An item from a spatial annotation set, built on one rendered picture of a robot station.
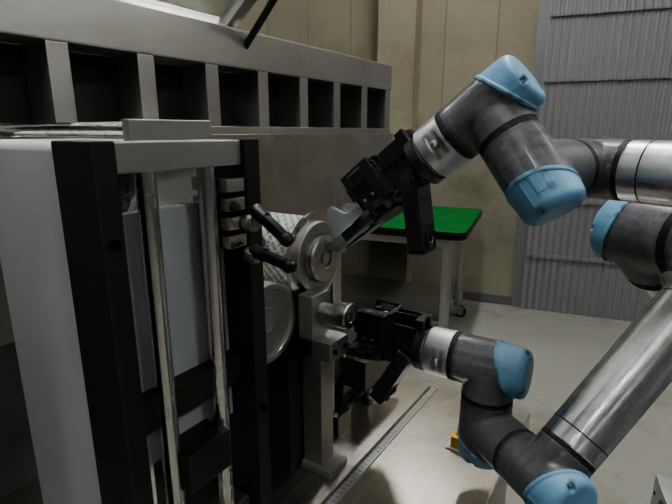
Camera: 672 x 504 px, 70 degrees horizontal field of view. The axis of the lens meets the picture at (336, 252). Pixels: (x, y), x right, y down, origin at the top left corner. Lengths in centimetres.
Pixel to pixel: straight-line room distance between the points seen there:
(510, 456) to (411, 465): 23
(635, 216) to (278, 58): 81
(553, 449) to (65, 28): 90
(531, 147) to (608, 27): 364
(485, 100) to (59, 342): 57
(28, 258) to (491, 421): 64
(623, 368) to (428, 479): 35
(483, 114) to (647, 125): 361
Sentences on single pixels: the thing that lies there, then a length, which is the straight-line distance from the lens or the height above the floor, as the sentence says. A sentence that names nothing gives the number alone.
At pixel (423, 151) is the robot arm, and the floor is 142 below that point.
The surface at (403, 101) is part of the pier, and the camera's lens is 406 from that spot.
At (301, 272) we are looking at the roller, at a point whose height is 124.
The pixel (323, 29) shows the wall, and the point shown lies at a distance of 460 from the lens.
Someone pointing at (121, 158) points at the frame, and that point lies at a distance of 37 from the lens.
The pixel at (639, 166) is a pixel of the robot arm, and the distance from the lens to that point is 65.
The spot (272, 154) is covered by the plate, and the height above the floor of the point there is 139.
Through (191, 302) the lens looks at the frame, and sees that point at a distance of 46.
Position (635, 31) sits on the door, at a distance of 421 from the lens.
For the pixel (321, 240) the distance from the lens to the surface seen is 75.
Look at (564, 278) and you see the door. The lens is 429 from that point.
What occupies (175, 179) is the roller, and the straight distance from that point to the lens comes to 57.
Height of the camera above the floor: 145
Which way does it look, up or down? 14 degrees down
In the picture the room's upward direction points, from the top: straight up
